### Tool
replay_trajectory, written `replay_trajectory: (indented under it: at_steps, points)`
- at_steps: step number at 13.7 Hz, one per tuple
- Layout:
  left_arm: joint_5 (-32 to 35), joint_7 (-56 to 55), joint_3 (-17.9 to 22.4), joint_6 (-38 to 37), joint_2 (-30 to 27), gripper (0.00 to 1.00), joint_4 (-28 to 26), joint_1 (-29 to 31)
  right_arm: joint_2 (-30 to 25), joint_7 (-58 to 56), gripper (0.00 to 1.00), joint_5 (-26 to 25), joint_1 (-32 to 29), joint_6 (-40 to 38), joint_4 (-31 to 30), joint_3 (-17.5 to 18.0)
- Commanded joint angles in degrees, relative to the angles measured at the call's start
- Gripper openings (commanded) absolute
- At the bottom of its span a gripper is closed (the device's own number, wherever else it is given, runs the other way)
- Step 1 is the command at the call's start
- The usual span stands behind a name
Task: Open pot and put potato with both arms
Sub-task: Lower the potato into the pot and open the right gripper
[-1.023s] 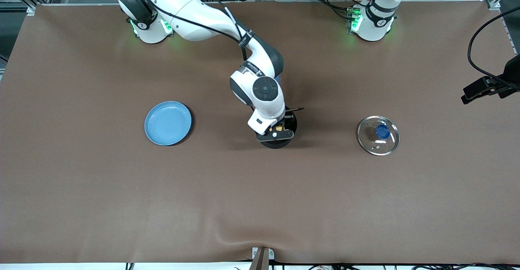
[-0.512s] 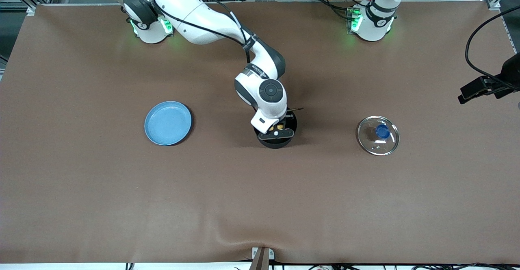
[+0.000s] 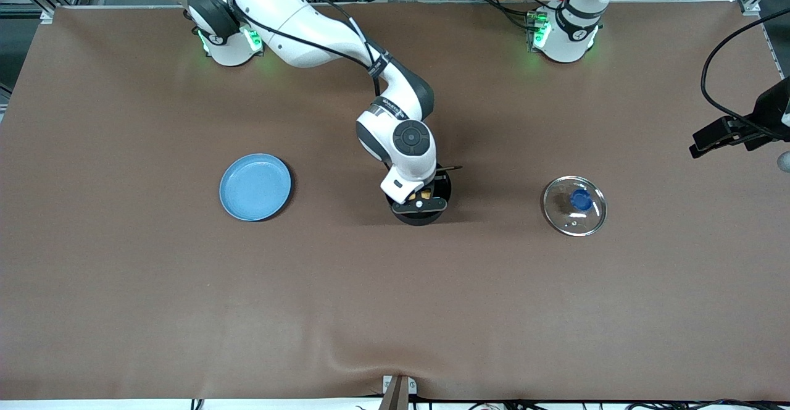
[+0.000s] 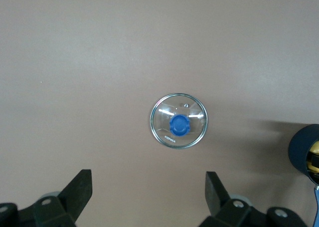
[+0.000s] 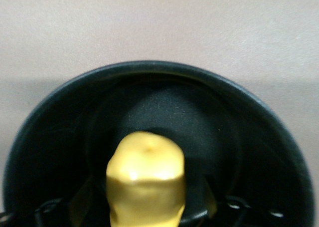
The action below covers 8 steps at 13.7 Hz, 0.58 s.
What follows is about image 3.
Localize metal table edge bracket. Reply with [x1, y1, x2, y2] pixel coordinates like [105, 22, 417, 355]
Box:
[382, 374, 418, 410]

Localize blue round plate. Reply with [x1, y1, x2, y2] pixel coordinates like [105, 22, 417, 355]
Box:
[219, 153, 293, 222]

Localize brown table mat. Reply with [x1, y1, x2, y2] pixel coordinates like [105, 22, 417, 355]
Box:
[0, 0, 790, 402]

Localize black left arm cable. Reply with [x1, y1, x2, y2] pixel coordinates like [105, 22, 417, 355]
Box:
[702, 7, 790, 145]

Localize glass lid with blue knob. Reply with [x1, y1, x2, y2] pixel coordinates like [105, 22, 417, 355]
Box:
[541, 175, 609, 238]

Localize black pot with blue handle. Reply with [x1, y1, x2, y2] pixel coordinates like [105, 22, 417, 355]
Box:
[385, 172, 453, 227]

